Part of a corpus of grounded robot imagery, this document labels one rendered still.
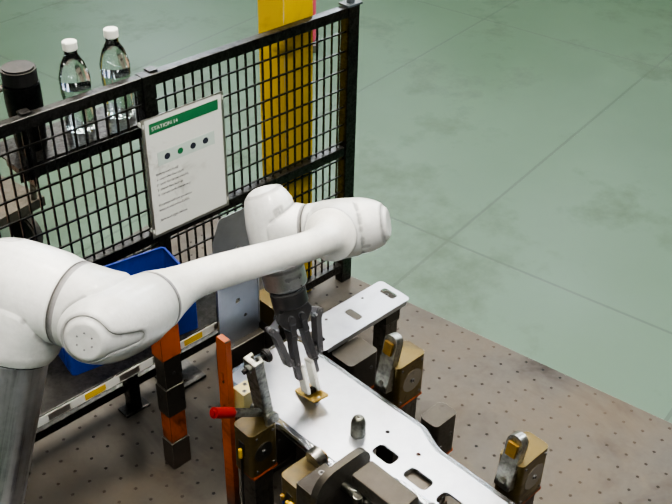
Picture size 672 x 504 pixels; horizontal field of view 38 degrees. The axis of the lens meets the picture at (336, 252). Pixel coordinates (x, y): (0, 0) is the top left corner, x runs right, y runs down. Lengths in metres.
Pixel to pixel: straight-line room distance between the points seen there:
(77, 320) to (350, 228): 0.61
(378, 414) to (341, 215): 0.47
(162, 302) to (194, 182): 0.90
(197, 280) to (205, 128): 0.75
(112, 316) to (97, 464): 1.06
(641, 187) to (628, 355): 1.30
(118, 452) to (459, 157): 3.02
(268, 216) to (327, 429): 0.46
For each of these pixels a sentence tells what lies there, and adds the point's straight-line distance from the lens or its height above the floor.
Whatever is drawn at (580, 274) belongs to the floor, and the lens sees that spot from 4.26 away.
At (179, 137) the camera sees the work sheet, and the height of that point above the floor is 1.38.
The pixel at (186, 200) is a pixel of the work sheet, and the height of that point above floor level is 1.21.
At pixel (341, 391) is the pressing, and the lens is 2.09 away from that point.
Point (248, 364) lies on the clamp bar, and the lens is 1.84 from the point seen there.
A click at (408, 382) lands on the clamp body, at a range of 2.14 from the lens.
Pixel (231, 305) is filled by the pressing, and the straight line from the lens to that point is 2.15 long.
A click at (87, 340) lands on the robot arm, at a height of 1.56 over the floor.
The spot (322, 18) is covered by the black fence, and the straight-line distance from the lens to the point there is 2.42.
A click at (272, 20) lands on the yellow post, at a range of 2.41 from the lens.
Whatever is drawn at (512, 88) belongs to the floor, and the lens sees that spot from 5.79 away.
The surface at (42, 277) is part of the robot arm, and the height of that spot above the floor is 1.60.
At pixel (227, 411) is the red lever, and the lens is 1.86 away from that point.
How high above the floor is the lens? 2.43
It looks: 35 degrees down
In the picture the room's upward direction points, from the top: 1 degrees clockwise
